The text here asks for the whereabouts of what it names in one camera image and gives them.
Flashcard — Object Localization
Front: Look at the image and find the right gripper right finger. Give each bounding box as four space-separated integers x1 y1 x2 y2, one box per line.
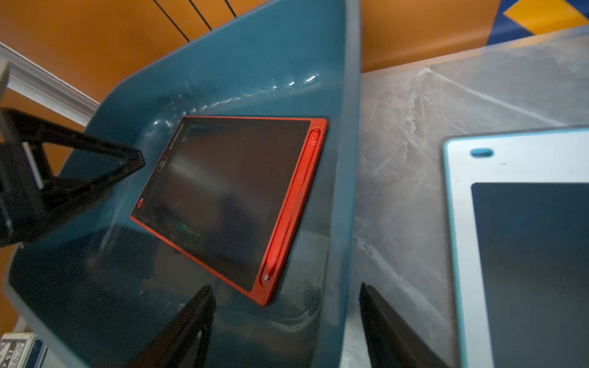
359 283 447 367

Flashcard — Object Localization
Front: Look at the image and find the left aluminium corner post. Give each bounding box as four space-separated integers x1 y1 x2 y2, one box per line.
1 43 99 127

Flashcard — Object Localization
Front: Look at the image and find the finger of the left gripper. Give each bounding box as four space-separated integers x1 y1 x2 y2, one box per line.
1 108 145 246

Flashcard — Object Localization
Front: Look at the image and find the teal storage box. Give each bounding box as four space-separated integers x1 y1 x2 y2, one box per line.
6 1 360 367

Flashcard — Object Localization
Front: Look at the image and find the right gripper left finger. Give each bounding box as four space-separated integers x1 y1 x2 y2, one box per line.
127 285 216 367

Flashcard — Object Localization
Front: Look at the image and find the light blue writing tablet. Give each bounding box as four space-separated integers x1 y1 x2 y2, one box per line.
443 128 588 367

